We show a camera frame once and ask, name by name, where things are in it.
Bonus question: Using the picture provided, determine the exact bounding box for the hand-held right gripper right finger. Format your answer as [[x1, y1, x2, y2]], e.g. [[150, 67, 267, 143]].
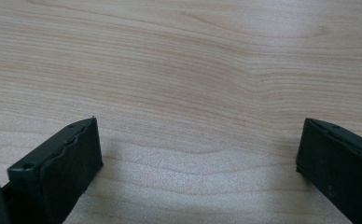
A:
[[296, 118, 362, 224]]

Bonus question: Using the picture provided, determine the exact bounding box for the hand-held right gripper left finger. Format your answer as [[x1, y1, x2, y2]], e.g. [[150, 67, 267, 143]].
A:
[[1, 117, 104, 224]]

